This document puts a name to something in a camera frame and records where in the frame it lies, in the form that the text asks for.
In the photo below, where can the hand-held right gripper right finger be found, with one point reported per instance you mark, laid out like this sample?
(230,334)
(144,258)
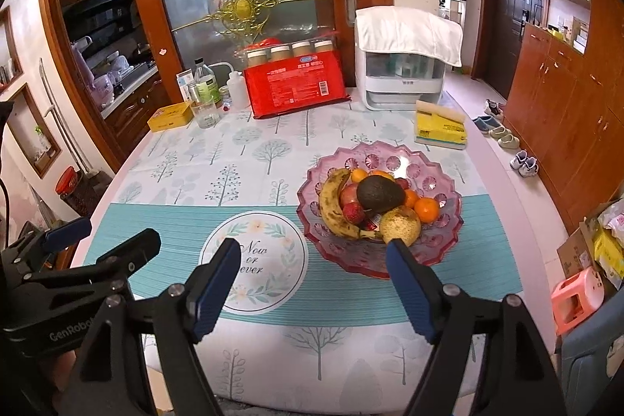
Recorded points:
(414,294)

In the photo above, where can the wooden floor cabinet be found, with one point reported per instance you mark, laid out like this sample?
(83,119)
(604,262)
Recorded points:
(560,104)

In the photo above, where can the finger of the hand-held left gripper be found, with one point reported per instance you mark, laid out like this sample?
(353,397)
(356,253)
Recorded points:
(66,233)
(134,250)

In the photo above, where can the dark avocado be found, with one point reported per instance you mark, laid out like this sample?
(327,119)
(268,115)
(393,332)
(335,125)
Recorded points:
(380,194)

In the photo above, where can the pair of beige shoes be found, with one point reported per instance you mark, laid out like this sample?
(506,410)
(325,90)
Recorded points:
(504,137)

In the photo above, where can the pink plastic stool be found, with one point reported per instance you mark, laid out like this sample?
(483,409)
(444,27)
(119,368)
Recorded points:
(577,299)

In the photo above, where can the red paper cup package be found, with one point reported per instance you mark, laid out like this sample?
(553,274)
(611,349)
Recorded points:
(292,89)

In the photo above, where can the white carton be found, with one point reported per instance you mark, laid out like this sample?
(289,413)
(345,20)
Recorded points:
(184,84)

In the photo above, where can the mandarin with stem leaf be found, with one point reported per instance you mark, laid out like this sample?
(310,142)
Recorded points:
(411,197)

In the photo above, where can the wooden kitchen cabinet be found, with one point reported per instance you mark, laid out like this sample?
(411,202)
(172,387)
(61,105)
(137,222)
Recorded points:
(136,109)

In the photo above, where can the dark entrance door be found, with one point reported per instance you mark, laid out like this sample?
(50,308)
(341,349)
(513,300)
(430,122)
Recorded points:
(507,31)

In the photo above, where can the yellow tissue pack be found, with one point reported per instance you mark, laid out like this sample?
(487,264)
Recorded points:
(438,133)

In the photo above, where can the glass bottle green label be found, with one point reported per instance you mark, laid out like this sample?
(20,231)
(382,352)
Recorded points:
(207,84)

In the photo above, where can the yellow pear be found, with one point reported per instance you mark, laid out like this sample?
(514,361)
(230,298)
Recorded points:
(399,226)

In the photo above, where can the pair of blue shoes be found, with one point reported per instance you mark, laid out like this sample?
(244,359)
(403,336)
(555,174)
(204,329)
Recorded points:
(484,123)

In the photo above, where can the small orange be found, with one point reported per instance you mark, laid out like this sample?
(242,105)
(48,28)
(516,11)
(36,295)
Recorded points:
(358,175)

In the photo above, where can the pair of dark shoes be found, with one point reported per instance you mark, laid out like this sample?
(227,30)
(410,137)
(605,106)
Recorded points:
(494,109)

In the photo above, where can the small red fruit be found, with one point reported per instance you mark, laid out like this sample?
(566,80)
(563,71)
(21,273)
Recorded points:
(399,183)
(353,212)

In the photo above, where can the cardboard box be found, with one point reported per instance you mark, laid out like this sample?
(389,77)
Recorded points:
(580,250)

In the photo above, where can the spotted yellow banana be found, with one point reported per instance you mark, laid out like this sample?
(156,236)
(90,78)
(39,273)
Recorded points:
(329,206)

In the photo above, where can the red apple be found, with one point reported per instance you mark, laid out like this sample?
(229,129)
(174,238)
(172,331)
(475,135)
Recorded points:
(347,196)

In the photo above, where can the red lid jar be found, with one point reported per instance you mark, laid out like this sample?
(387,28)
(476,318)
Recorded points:
(68,182)

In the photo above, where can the white countertop appliance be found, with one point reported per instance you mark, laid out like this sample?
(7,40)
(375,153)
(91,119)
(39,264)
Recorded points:
(390,94)

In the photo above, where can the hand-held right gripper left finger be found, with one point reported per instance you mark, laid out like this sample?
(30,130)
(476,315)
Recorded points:
(217,289)

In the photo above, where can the wooden framed wall niche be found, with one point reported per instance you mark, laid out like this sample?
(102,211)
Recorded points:
(34,128)

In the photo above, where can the grey blue chair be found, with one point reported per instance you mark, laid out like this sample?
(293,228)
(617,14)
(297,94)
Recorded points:
(594,357)

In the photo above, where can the clear drinking glass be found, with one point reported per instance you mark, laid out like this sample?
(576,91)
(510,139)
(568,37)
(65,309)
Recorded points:
(204,116)

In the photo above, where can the white cloth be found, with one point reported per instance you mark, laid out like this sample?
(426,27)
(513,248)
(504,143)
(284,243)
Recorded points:
(414,26)

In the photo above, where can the pair of white sneakers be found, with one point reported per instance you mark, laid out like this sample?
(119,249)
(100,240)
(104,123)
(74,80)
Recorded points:
(524,163)

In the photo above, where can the yellow tin box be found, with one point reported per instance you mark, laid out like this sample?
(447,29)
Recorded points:
(170,116)

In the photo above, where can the metal can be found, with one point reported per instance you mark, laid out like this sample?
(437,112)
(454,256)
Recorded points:
(194,93)

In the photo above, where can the small glass jar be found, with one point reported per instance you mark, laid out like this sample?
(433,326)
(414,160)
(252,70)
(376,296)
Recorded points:
(226,98)

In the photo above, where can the pink plastic fruit bowl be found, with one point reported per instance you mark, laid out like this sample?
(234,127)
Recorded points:
(336,250)

